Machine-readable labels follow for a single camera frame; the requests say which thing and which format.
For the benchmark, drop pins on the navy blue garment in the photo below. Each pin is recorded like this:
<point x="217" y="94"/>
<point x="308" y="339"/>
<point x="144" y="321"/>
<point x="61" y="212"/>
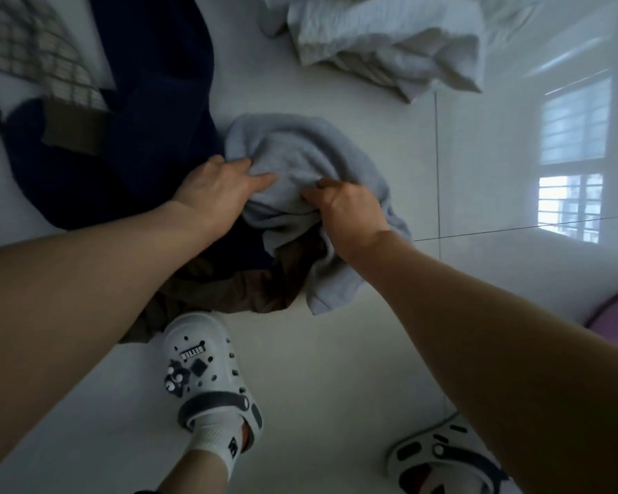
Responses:
<point x="149" y="97"/>

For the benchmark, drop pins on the dark brown garment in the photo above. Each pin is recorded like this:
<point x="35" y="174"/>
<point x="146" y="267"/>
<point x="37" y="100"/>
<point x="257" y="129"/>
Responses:
<point x="237" y="293"/>

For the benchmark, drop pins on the person's right forearm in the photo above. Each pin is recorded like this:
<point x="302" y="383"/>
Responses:
<point x="520" y="365"/>

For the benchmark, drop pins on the beige plaid garment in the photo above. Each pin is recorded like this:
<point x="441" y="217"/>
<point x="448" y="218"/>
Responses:
<point x="26" y="46"/>

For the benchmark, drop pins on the white left clog shoe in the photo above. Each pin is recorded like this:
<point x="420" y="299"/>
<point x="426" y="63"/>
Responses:
<point x="206" y="349"/>

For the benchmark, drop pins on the light grey-blue sweater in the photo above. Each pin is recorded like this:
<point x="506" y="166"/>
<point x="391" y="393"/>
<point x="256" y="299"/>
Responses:
<point x="298" y="144"/>

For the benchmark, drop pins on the person's left leg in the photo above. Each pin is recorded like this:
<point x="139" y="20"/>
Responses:
<point x="195" y="478"/>

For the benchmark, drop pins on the white left sock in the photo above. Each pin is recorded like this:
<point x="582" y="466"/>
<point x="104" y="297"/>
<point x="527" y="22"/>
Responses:
<point x="216" y="437"/>

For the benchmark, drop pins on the white right clog shoe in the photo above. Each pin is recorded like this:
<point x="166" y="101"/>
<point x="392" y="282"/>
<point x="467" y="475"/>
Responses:
<point x="443" y="452"/>

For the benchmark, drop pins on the person's left forearm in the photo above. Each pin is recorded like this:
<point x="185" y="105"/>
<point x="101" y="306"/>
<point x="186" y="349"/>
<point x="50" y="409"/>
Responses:
<point x="72" y="313"/>

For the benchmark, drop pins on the white clog shoe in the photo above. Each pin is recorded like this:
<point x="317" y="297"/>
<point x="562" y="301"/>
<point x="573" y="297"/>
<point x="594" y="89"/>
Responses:
<point x="443" y="452"/>
<point x="206" y="349"/>

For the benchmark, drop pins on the person's right hand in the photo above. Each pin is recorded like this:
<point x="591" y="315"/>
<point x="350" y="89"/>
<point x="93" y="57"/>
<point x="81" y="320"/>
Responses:
<point x="350" y="221"/>

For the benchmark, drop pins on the person's left hand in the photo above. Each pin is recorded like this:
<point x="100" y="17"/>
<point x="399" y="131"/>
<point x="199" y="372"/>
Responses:
<point x="216" y="195"/>

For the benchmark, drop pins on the white garment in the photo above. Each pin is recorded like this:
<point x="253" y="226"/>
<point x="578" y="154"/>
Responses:
<point x="391" y="41"/>

